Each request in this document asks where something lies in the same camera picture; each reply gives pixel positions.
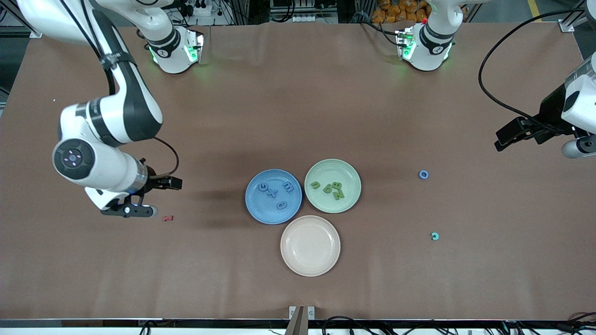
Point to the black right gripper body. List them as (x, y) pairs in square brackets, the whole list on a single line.
[(154, 183)]

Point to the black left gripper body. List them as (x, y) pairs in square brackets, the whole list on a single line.
[(551, 111)]

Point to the blue foam letter G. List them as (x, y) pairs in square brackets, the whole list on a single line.
[(260, 187)]

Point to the blue foam plus sign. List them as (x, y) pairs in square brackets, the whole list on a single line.
[(272, 192)]

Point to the blue foam letter a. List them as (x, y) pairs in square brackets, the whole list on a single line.
[(283, 205)]

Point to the blue foam letter E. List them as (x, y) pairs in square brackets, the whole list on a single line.
[(288, 187)]

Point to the green foam letter P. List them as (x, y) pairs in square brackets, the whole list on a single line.
[(327, 189)]

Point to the green foam letter B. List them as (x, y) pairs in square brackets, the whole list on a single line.
[(337, 185)]

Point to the green foam letter Z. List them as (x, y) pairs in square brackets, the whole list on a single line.
[(338, 195)]

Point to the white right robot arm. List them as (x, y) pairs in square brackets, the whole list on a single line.
[(107, 167)]

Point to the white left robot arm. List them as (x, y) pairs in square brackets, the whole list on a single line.
[(428, 56)]

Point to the blue round plate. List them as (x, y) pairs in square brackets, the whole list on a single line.
[(267, 211)]

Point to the blue foam letter O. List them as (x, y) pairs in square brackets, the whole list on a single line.
[(419, 175)]

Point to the teal foam letter C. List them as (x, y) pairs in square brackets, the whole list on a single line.
[(437, 236)]

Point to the brown table cover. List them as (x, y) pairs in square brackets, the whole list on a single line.
[(298, 116)]

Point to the green round plate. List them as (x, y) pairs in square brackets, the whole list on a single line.
[(321, 202)]

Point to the beige round plate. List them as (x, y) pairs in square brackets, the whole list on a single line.
[(310, 245)]

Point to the bag of orange items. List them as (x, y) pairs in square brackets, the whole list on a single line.
[(400, 9)]

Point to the white power strip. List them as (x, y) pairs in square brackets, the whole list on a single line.
[(200, 9), (312, 18)]

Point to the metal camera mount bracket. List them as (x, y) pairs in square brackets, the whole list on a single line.
[(293, 312)]

